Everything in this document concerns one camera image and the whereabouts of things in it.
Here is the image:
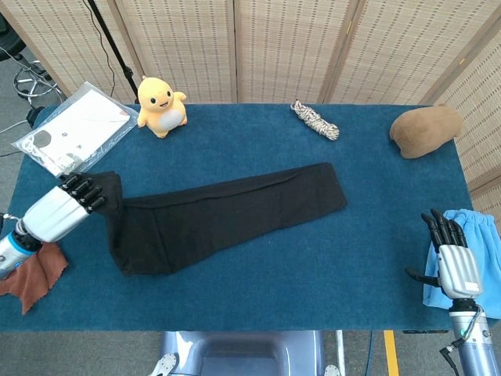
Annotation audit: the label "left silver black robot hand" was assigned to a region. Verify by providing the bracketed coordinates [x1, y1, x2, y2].
[21, 172, 107, 243]

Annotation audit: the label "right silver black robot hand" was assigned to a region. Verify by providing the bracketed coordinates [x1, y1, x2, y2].
[405, 208, 484, 302]

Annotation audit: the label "black trousers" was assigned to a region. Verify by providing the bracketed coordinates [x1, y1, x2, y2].
[93, 161, 348, 277]

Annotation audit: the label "rust brown cloth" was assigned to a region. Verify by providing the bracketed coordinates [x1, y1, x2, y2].
[0, 242, 70, 316]

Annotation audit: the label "clear plastic bag white garment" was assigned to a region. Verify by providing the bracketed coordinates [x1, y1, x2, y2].
[10, 81, 133, 186]

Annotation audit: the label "yellow floor tape strip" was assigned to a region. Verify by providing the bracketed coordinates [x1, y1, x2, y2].
[383, 330, 400, 376]

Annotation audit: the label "chrome swivel chair base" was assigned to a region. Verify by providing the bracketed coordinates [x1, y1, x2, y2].
[13, 58, 66, 109]

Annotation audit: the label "yellow plush dinosaur toy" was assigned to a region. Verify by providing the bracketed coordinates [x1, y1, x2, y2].
[136, 75, 188, 139]

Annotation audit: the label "white table leg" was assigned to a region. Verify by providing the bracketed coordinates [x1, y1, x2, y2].
[335, 330, 346, 367]

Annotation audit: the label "black tripod stand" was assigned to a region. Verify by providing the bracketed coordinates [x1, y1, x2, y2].
[86, 0, 140, 105]

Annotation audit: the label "black chair seat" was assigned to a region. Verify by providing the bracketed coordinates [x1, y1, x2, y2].
[0, 11, 27, 62]

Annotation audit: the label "bamboo folding screen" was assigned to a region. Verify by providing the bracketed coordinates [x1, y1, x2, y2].
[0, 0, 501, 232]

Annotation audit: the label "dark blue tablecloth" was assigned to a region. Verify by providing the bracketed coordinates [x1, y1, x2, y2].
[0, 102, 501, 334]

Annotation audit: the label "blue-grey robot torso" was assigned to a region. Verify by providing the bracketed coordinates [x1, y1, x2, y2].
[160, 331, 326, 376]

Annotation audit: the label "light blue fleece drawstring bag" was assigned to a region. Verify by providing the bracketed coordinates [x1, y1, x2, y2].
[421, 208, 501, 320]

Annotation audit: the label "white floor cable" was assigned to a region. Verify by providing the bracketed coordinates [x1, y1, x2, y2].
[0, 117, 32, 134]
[0, 45, 25, 62]

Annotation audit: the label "thin blue cable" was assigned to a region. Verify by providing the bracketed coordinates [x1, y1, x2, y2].
[366, 331, 375, 376]

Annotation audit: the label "thin black hanging cable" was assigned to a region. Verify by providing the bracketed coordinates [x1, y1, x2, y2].
[88, 0, 117, 99]

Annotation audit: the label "white brown rope bundle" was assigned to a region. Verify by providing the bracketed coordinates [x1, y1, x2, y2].
[290, 99, 341, 142]

